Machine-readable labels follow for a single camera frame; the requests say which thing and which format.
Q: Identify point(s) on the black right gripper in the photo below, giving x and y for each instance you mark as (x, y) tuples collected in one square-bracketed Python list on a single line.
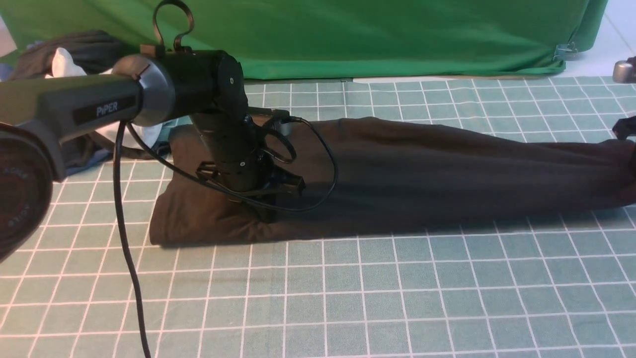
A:
[(625, 128)]

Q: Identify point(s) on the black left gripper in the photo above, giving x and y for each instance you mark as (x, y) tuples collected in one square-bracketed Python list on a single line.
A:
[(260, 180)]

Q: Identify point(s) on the dark gray long-sleeved shirt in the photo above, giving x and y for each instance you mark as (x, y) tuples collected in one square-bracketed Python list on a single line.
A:
[(402, 178)]

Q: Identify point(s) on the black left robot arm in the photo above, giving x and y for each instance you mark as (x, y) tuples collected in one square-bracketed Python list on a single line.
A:
[(39, 115)]

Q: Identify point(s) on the silver binder clip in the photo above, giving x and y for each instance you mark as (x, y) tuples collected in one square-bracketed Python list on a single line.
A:
[(565, 52)]

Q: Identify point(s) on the green checkered table mat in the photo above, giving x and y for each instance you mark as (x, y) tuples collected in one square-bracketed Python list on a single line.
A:
[(561, 286)]

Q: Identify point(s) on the green backdrop cloth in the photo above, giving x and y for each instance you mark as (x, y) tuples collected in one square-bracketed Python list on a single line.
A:
[(336, 39)]

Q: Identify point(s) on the dark gray crumpled garment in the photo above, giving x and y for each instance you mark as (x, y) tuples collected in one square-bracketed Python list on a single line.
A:
[(74, 49)]

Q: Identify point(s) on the white crumpled garment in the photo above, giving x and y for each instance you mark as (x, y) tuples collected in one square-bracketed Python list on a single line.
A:
[(63, 65)]

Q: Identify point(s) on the blue crumpled garment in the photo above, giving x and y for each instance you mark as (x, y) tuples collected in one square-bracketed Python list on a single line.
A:
[(84, 166)]

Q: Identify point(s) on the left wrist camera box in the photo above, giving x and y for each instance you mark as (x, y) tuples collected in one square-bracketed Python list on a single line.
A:
[(277, 119)]

